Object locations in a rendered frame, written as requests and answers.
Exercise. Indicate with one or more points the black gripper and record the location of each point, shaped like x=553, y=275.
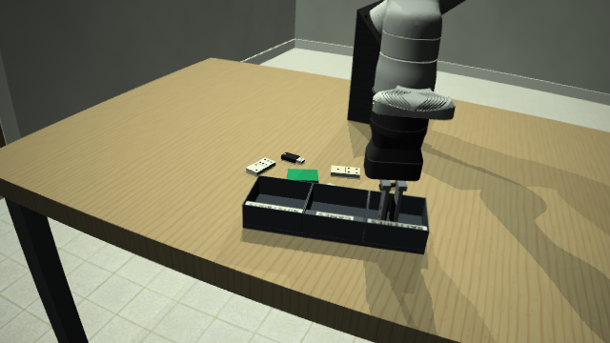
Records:
x=394, y=151

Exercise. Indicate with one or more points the dark grey rack of labelled bins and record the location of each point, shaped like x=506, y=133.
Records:
x=334, y=213

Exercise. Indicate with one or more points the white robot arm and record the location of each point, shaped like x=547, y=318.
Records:
x=412, y=28

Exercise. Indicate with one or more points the black usb stick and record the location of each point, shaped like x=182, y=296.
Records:
x=292, y=158

